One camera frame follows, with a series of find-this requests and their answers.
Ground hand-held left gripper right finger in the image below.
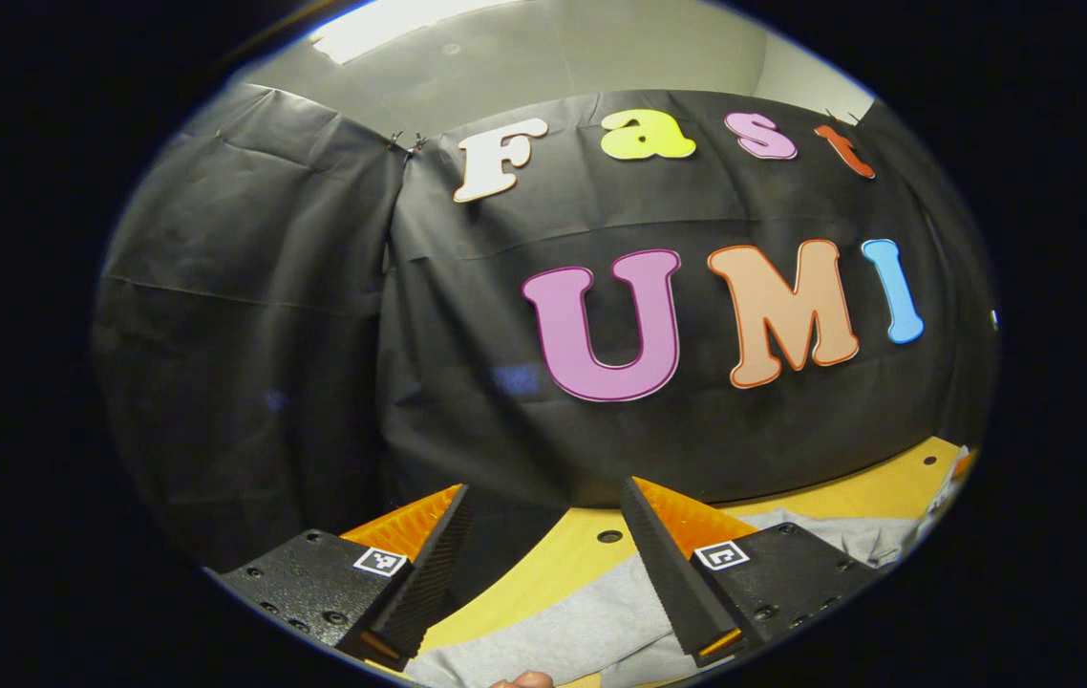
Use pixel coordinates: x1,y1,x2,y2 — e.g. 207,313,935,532
620,476,884,668

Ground black backdrop cloth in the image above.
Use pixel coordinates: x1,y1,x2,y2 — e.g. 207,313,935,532
93,81,998,574

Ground grey sweatshirt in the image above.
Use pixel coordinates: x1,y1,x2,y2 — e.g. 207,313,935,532
405,449,976,688

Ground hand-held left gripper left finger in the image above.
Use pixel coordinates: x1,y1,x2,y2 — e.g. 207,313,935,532
204,484,474,670

